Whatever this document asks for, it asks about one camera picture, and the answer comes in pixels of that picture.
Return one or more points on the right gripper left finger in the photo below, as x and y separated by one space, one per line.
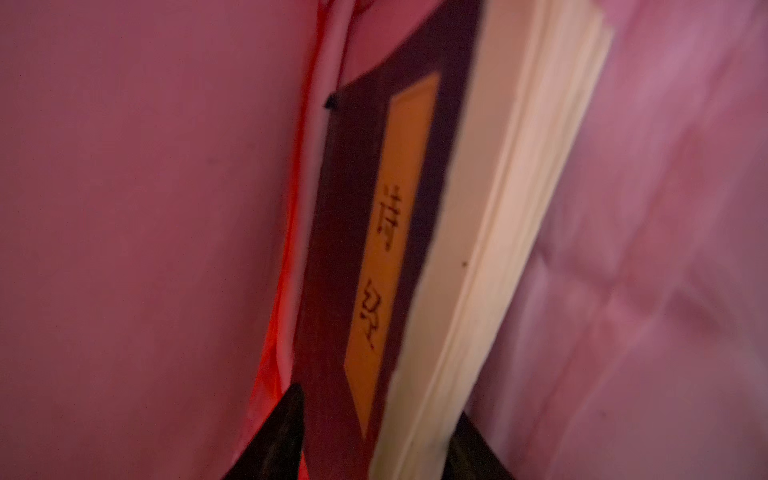
274 453

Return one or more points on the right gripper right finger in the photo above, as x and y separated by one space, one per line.
470 458

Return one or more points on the blue book yellow label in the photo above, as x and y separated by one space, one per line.
438 169

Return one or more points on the pink student backpack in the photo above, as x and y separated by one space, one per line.
158 163

